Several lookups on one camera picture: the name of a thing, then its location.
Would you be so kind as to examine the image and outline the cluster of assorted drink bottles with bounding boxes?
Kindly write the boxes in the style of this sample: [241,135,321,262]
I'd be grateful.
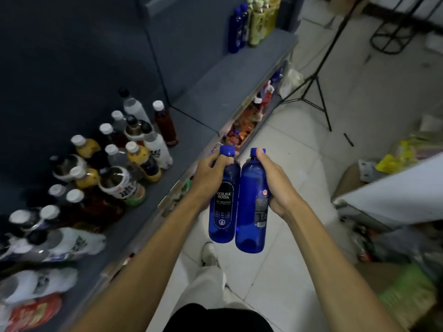
[0,86,179,239]

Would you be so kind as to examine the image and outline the black metal stool frame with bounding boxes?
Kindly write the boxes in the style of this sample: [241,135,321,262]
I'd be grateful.
[370,0,443,56]

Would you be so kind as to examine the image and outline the white plastic bag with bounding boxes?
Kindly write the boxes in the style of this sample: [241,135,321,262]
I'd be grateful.
[278,68,305,99]

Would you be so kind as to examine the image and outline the red snack packet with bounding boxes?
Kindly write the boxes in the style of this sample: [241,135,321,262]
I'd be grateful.
[0,294,63,332]

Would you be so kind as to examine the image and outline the white flat board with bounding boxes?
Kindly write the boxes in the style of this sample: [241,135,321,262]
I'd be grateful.
[332,153,443,233]

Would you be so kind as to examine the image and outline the person's black shirt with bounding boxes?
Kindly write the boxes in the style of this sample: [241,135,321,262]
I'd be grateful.
[172,302,275,332]

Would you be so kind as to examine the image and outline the person's white shoe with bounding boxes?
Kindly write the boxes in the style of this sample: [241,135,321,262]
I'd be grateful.
[201,242,219,267]

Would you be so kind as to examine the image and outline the person's left forearm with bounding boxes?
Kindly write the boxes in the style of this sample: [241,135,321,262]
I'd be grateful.
[69,195,217,332]

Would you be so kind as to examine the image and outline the grey shop shelf unit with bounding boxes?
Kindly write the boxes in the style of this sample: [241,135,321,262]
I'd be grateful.
[0,0,300,332]

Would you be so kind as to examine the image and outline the green packet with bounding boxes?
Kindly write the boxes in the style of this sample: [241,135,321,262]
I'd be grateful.
[378,265,437,323]

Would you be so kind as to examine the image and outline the person's left hand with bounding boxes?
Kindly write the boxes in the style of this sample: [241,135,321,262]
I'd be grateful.
[191,146,240,205]

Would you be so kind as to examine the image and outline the brown cardboard box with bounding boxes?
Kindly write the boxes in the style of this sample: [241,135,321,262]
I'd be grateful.
[332,162,368,204]

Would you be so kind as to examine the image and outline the blue bottle with black label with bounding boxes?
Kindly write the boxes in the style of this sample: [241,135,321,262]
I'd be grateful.
[208,145,241,244]

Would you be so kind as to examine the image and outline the blue bottle with grey label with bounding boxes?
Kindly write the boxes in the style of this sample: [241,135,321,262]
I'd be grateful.
[235,147,270,254]

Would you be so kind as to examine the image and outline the row of colourful snack packets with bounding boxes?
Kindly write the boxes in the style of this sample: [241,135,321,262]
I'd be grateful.
[224,60,288,146]

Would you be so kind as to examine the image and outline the person's right forearm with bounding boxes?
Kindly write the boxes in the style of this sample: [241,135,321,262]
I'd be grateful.
[278,203,404,332]

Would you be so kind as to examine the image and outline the person's right hand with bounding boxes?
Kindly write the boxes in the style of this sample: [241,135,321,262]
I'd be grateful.
[249,148,306,222]

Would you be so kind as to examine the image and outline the pack of yellow-green bottles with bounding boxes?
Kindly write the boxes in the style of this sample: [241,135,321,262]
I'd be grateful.
[247,0,281,47]

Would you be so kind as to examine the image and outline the person's light grey trousers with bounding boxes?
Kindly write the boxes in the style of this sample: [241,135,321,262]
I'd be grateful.
[147,265,230,332]

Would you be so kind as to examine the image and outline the large white labelled drink bottle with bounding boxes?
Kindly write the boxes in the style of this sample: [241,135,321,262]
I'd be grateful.
[0,227,107,263]
[0,267,79,305]

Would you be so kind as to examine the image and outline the yellow packet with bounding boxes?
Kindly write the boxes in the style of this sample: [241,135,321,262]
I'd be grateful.
[375,140,417,174]

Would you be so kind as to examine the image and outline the black tripod stand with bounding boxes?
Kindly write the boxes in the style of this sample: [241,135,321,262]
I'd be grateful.
[280,0,368,132]

